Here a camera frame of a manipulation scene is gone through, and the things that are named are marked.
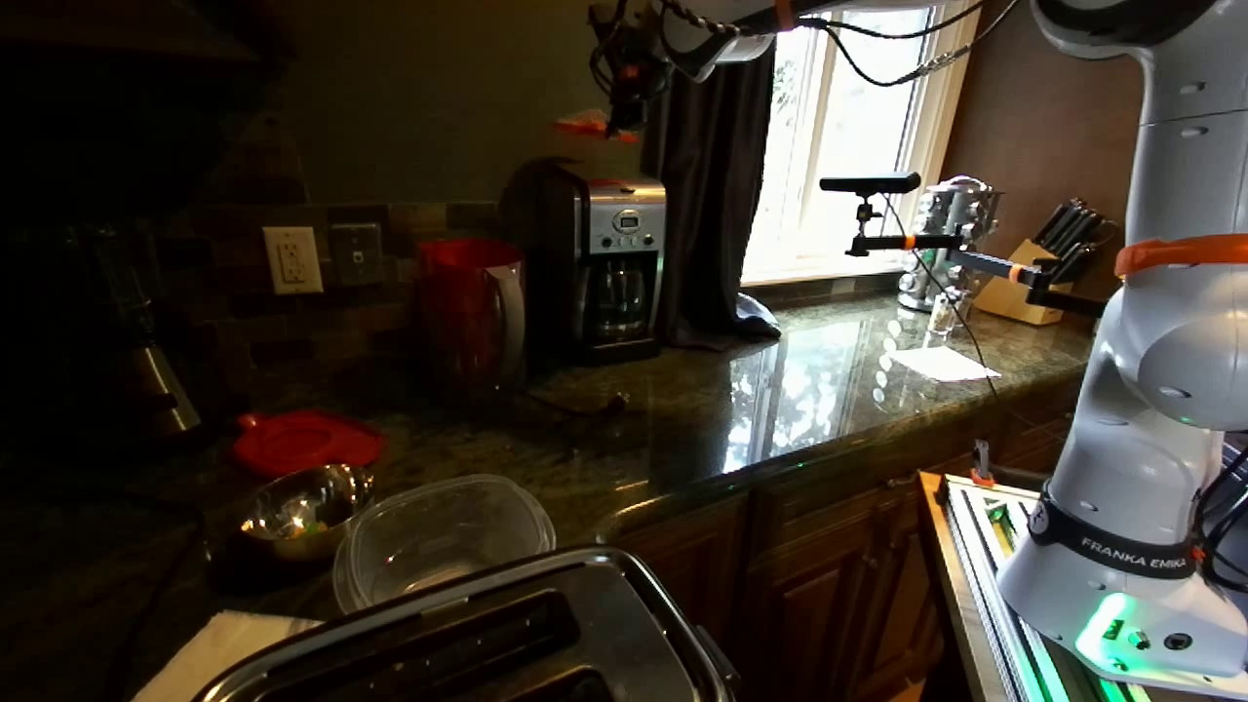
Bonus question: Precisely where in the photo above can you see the chrome black toaster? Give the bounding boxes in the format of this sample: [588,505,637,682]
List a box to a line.
[197,547,739,702]

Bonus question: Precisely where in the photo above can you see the white wall outlet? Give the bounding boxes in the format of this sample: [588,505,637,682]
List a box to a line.
[260,227,323,295]

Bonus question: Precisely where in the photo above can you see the flat red lid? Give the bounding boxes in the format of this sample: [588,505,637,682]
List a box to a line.
[228,409,385,479]

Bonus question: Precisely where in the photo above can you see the white paper sheet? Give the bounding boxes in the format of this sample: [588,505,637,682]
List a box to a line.
[892,346,990,383]

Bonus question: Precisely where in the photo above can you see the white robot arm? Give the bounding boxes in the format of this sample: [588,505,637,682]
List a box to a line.
[1000,0,1248,698]

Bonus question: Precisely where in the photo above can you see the red lidded clear pitcher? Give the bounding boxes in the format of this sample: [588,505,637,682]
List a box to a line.
[419,238,526,405]

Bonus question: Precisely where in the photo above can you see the dark window curtain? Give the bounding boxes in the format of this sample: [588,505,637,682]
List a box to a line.
[645,50,777,346]

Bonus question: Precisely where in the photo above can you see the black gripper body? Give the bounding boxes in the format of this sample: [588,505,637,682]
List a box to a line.
[588,0,675,131]

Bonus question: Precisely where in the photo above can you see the chrome kitchen faucet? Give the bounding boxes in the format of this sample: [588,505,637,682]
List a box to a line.
[896,174,1000,312]

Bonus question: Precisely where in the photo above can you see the silver black coffee maker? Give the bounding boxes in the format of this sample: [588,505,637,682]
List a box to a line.
[500,157,669,365]

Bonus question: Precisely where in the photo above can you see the wooden knife block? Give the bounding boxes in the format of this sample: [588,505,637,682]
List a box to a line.
[972,199,1103,327]

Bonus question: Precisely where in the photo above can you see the small metal bowl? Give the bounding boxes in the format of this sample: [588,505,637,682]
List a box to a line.
[212,463,375,564]

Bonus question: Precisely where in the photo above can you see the clear plastic food container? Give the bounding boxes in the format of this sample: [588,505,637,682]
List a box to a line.
[331,476,557,613]

